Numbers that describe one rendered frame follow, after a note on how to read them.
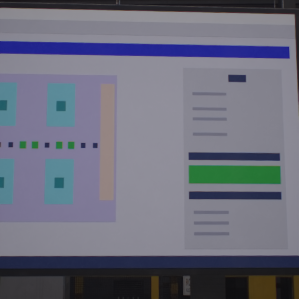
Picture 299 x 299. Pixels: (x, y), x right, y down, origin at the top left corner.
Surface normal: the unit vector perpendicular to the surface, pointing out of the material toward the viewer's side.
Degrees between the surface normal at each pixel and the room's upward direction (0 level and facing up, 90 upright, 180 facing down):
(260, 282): 90
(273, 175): 90
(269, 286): 90
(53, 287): 90
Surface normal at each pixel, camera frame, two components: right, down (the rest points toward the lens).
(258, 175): 0.06, -0.15
